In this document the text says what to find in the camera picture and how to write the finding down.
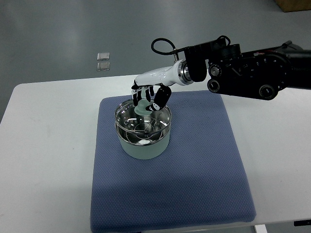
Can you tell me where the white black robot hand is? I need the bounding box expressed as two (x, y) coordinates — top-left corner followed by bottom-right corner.
(131, 60), (194, 112)

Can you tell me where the glass lid with green knob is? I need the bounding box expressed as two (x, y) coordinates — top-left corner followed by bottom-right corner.
(115, 99), (172, 134)

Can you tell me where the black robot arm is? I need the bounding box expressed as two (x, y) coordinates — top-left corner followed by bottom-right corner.
(132, 35), (311, 112)

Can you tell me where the green pot with steel interior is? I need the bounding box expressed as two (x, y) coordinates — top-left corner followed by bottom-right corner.
(115, 123), (171, 160)

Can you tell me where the lower metal floor plate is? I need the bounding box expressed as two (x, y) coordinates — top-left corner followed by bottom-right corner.
(97, 62), (110, 71)

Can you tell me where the metal floor plate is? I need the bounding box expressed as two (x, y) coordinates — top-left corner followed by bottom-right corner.
(97, 52), (110, 61)
(97, 62), (110, 71)

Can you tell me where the upper metal floor plate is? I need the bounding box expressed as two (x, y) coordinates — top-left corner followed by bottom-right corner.
(97, 52), (110, 61)

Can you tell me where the blue quilted mat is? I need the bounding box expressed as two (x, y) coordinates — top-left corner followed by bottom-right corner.
(90, 91), (256, 233)

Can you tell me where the black cable loop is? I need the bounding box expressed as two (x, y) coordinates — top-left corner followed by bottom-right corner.
(151, 37), (180, 61)

